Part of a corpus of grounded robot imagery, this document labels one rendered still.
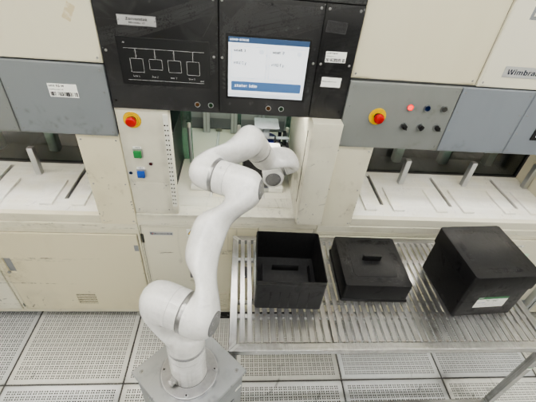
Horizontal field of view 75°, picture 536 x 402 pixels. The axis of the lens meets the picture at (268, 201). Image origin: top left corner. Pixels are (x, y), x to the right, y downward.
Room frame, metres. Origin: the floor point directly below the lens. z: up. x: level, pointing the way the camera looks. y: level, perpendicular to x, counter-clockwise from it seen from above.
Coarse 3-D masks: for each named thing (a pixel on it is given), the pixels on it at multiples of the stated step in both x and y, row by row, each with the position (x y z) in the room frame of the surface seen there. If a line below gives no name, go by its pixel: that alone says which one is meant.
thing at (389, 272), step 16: (336, 240) 1.17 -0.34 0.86; (352, 240) 1.18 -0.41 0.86; (368, 240) 1.19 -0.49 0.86; (384, 240) 1.20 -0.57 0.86; (336, 256) 1.10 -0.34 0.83; (352, 256) 1.08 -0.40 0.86; (368, 256) 1.06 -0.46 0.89; (384, 256) 1.10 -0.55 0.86; (336, 272) 1.05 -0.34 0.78; (352, 272) 0.99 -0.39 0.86; (368, 272) 1.00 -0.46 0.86; (384, 272) 1.00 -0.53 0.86; (400, 272) 1.01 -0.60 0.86; (352, 288) 0.92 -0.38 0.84; (368, 288) 0.92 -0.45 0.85; (384, 288) 0.93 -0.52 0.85; (400, 288) 0.94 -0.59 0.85
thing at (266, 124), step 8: (256, 120) 1.58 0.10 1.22; (264, 120) 1.59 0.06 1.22; (272, 120) 1.60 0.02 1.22; (264, 128) 1.52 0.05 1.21; (272, 128) 1.53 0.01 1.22; (272, 136) 1.58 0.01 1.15; (280, 136) 1.59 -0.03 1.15; (288, 144) 1.56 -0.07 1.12; (248, 160) 1.47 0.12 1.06; (256, 168) 1.48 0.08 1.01
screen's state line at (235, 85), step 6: (234, 84) 1.25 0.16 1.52; (240, 84) 1.26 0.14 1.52; (246, 84) 1.26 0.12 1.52; (252, 84) 1.26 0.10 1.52; (258, 84) 1.26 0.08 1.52; (264, 84) 1.27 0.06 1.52; (270, 84) 1.27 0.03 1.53; (276, 84) 1.27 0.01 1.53; (282, 84) 1.27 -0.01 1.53; (246, 90) 1.26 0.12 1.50; (252, 90) 1.26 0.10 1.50; (258, 90) 1.26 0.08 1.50; (264, 90) 1.27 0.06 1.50; (270, 90) 1.27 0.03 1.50; (276, 90) 1.27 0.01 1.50; (282, 90) 1.28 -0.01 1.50; (288, 90) 1.28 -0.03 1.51; (294, 90) 1.28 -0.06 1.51
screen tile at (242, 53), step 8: (232, 48) 1.25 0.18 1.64; (240, 48) 1.26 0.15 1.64; (248, 48) 1.26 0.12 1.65; (256, 48) 1.26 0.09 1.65; (264, 48) 1.27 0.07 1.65; (232, 56) 1.25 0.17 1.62; (240, 56) 1.26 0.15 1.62; (248, 56) 1.26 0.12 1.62; (256, 56) 1.26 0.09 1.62; (264, 56) 1.27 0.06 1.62; (232, 64) 1.25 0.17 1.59; (264, 64) 1.27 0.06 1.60; (232, 72) 1.25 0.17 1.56; (240, 72) 1.26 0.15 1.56; (248, 72) 1.26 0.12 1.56; (256, 72) 1.26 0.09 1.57; (264, 72) 1.27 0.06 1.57
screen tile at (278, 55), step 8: (272, 56) 1.27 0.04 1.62; (280, 56) 1.27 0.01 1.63; (288, 56) 1.28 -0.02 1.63; (296, 56) 1.28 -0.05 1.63; (304, 56) 1.28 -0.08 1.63; (296, 64) 1.28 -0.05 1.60; (272, 72) 1.27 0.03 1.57; (280, 72) 1.27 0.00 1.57; (288, 72) 1.28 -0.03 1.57; (296, 72) 1.28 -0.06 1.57; (280, 80) 1.27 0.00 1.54; (288, 80) 1.28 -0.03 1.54; (296, 80) 1.28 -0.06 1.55
